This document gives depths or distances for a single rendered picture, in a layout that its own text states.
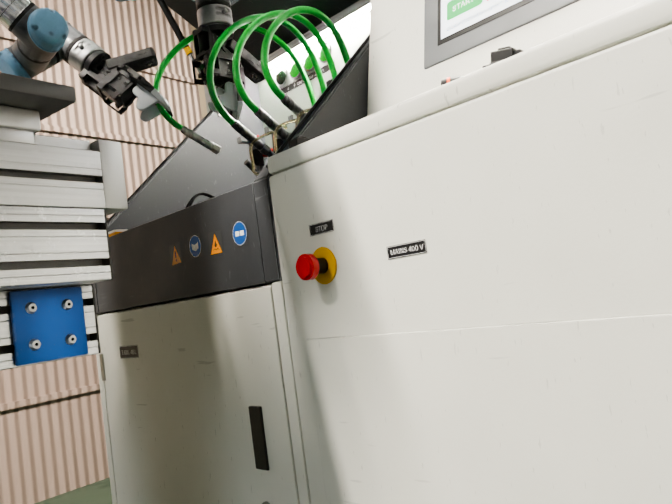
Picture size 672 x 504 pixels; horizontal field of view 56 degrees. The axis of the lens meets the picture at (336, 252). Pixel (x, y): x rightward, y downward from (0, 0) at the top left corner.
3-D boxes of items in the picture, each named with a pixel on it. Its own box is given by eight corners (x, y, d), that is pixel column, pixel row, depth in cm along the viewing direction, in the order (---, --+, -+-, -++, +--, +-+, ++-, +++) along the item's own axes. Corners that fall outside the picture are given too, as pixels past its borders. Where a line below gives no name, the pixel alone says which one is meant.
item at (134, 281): (98, 313, 143) (91, 243, 144) (117, 311, 146) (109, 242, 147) (264, 283, 98) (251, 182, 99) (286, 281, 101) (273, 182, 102)
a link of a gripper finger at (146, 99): (156, 125, 139) (125, 103, 141) (174, 107, 141) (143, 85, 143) (152, 117, 136) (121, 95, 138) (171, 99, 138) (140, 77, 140)
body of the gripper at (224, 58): (193, 87, 136) (187, 33, 137) (227, 92, 142) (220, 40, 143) (213, 75, 131) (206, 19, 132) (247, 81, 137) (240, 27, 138)
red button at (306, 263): (292, 288, 87) (287, 251, 87) (314, 286, 90) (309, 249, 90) (317, 284, 83) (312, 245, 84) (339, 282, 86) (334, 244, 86)
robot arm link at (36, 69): (0, 41, 129) (44, 19, 135) (-12, 61, 137) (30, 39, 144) (27, 74, 131) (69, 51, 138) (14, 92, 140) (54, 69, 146)
